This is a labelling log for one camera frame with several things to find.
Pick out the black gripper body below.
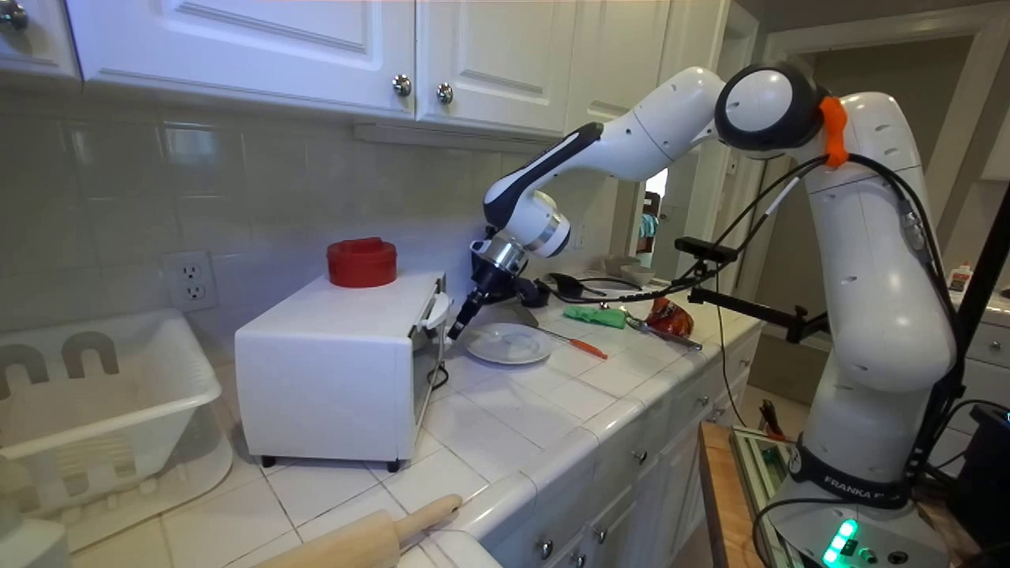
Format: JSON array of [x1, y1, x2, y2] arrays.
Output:
[[466, 255, 549, 309]]

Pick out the glass toaster oven door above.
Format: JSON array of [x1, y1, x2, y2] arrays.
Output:
[[407, 281, 450, 423]]

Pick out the white toaster oven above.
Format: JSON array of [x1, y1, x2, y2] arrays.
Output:
[[232, 272, 444, 471]]

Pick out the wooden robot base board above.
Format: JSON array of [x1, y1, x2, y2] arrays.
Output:
[[696, 419, 980, 568]]

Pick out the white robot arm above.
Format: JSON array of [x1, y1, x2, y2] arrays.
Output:
[[459, 65, 955, 568]]

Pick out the white round plate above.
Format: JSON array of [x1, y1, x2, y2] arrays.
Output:
[[463, 323, 553, 366]]

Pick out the green flat item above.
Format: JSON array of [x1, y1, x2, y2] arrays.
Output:
[[560, 306, 628, 328]]

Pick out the red round container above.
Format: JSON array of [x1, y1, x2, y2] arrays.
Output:
[[324, 236, 398, 286]]

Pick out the red small object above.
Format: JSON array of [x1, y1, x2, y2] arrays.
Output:
[[648, 298, 694, 338]]

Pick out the white upper cabinets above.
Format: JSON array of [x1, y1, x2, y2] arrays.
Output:
[[0, 0, 732, 136]]

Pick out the wooden rolling pin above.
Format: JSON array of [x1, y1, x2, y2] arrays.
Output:
[[259, 496, 463, 568]]

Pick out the white lower cabinet drawers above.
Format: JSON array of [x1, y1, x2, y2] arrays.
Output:
[[480, 330, 756, 568]]

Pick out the white dish rack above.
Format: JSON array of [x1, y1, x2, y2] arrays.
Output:
[[0, 309, 232, 526]]

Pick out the red handled utensil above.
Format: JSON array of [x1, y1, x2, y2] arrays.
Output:
[[536, 328, 610, 361]]

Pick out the white wall outlet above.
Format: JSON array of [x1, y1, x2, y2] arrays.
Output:
[[167, 252, 217, 309]]

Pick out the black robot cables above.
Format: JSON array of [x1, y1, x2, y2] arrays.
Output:
[[546, 153, 1010, 568]]

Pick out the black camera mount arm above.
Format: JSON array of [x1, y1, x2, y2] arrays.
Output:
[[674, 236, 831, 345]]

